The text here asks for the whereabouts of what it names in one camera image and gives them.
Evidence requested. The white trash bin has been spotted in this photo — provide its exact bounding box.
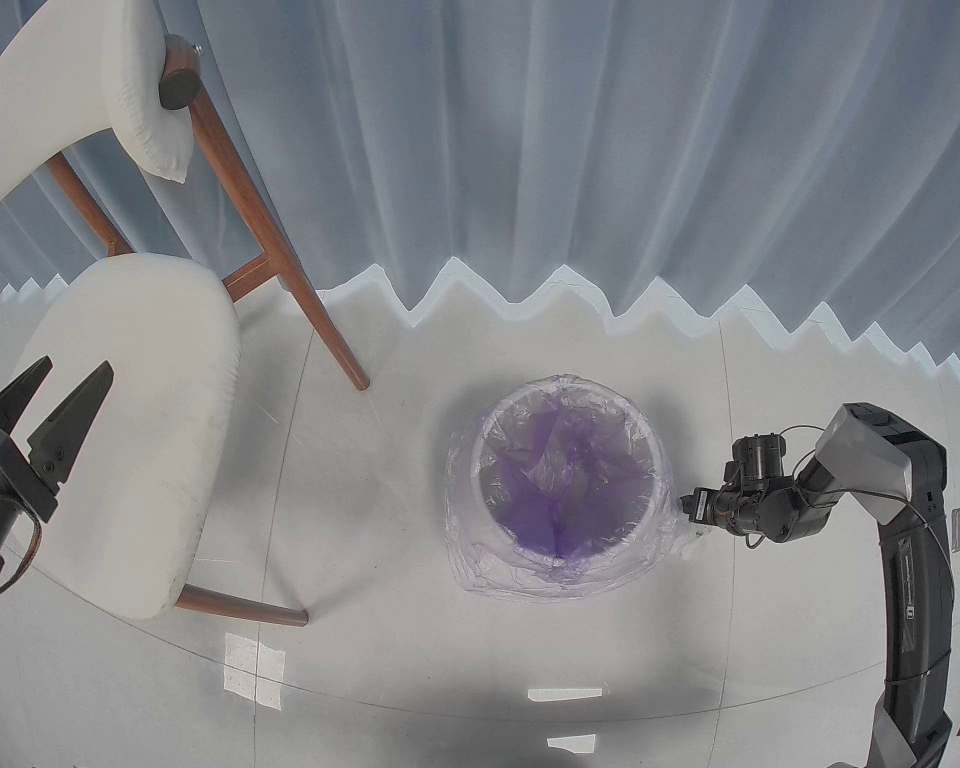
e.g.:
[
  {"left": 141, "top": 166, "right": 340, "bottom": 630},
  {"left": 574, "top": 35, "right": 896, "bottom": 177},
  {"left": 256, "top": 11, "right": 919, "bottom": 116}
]
[{"left": 468, "top": 382, "right": 667, "bottom": 565}]

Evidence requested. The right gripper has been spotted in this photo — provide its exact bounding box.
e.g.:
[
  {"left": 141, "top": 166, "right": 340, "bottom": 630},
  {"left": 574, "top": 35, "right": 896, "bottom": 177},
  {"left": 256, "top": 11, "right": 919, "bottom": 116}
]
[{"left": 677, "top": 486, "right": 741, "bottom": 535}]

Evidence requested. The purple plastic bag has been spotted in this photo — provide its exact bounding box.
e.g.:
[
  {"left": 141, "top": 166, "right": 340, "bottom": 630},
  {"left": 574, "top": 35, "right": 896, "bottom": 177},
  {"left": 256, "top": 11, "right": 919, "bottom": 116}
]
[{"left": 446, "top": 372, "right": 710, "bottom": 601}]

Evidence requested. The pale blue curtain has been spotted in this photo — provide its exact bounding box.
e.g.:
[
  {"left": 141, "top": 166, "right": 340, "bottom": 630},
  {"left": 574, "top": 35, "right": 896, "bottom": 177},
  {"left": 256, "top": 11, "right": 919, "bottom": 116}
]
[{"left": 0, "top": 0, "right": 960, "bottom": 369}]

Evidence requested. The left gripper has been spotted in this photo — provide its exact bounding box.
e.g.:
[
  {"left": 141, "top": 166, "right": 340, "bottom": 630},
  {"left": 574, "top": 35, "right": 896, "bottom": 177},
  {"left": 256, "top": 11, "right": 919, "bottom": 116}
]
[{"left": 0, "top": 356, "right": 116, "bottom": 524}]

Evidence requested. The white padded wooden chair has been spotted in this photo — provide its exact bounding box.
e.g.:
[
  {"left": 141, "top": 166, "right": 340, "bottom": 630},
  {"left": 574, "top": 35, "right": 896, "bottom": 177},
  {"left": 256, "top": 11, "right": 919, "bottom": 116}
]
[{"left": 0, "top": 0, "right": 371, "bottom": 627}]

